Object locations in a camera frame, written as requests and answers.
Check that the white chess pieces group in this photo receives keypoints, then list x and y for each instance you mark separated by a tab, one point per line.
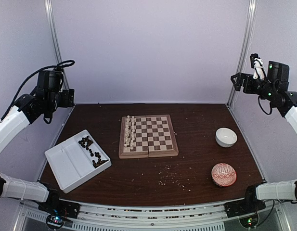
129	135

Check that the aluminium corner post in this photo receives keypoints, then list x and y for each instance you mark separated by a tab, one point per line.
55	42
248	35

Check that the right aluminium corner post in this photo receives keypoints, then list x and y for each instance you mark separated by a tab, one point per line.
248	35

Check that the wooden chess board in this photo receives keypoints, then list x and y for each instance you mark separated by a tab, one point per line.
155	137

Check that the dark chess pieces pile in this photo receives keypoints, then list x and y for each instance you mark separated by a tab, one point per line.
97	159
85	142

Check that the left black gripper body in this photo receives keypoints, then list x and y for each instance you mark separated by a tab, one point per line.
67	101

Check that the red patterned bowl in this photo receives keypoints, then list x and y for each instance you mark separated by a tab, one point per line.
223	175

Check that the white plastic divided tray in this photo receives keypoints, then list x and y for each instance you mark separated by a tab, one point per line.
71	164

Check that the white ceramic bowl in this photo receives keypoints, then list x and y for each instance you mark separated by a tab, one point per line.
225	137

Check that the dark chess pieces upper pile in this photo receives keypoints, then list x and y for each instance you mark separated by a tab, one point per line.
85	142

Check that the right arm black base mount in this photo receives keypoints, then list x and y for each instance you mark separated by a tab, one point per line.
243	207

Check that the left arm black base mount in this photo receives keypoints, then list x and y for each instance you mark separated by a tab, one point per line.
62	208

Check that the aluminium front rail frame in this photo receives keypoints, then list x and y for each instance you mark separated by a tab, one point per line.
200	217

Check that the left aluminium corner post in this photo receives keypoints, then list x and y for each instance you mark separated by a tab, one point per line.
55	42

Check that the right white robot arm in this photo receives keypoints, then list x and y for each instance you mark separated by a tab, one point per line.
271	85

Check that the right wrist camera with cable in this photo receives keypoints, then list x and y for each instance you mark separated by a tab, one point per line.
257	65

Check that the dark chess pieces lower pile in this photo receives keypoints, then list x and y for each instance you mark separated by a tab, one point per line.
97	159

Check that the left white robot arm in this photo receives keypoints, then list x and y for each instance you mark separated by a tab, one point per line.
45	98

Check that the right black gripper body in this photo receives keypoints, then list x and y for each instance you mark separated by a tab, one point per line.
250	88

